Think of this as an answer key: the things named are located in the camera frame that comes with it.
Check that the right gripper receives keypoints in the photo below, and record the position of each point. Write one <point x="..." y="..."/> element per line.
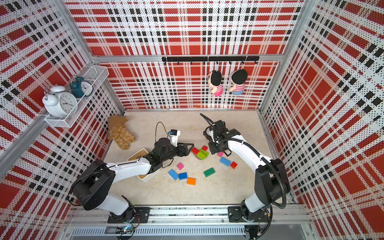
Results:
<point x="212" y="149"/>

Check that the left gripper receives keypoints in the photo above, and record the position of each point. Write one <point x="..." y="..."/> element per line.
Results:
<point x="185" y="152"/>

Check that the red long block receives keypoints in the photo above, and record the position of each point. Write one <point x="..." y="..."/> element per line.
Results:
<point x="195" y="151"/>

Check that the lime block small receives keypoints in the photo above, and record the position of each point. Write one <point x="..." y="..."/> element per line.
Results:
<point x="201" y="156"/>

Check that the lime long block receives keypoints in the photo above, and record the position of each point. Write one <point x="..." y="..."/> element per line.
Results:
<point x="204" y="153"/>

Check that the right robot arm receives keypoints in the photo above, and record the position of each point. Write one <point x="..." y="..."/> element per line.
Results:
<point x="271" y="179"/>

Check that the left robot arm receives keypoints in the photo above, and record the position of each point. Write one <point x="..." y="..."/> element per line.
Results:
<point x="92" y="188"/>

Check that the pink block left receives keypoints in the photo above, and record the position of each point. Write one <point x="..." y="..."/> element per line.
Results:
<point x="180" y="166"/>

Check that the pink block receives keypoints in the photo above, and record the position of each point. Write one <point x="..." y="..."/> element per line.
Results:
<point x="180" y="166"/>
<point x="220" y="154"/>

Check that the blue square block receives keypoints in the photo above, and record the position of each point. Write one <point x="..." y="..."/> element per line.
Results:
<point x="183" y="176"/>

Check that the light blue block left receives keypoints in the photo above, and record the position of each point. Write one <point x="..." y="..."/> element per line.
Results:
<point x="173" y="174"/>

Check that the light blue block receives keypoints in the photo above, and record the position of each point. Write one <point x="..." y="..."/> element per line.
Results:
<point x="225" y="162"/>
<point x="173" y="174"/>

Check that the green block front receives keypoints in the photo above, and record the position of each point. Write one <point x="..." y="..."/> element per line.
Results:
<point x="209" y="172"/>

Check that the orange block front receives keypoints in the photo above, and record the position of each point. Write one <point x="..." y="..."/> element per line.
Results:
<point x="191" y="181"/>

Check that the pink block right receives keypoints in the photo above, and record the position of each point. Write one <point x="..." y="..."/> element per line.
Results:
<point x="220" y="154"/>

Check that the light blue block right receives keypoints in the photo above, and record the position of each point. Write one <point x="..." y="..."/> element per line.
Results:
<point x="225" y="162"/>

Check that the doll with pink stripes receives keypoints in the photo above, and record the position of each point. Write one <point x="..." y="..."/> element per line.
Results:
<point x="215" y="82"/>

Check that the small red block right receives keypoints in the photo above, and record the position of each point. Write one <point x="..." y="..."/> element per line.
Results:
<point x="233" y="165"/>

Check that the doll with blue shorts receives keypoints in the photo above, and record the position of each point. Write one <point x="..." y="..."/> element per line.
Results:
<point x="238" y="78"/>

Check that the white tray with wood lid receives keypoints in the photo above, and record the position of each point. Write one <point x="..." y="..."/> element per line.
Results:
<point x="143" y="178"/>

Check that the brown teddy bear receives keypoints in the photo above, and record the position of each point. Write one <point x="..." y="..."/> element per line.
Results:
<point x="119" y="133"/>

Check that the teal alarm clock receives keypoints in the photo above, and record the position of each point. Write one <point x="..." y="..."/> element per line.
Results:
<point x="81" y="88"/>

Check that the white alarm clock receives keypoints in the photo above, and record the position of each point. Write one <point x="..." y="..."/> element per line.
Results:
<point x="58" y="102"/>

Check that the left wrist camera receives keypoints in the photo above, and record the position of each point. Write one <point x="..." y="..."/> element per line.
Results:
<point x="174" y="134"/>

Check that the black hook rail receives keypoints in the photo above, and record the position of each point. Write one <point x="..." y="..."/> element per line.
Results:
<point x="211" y="59"/>

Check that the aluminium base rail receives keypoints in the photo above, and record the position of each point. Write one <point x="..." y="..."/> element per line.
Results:
<point x="291" y="223"/>

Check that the electronics board with wires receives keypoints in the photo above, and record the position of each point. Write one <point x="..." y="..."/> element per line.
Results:
<point x="122" y="233"/>

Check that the white wire shelf basket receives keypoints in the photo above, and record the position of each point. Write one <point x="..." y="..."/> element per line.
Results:
<point x="96" y="75"/>

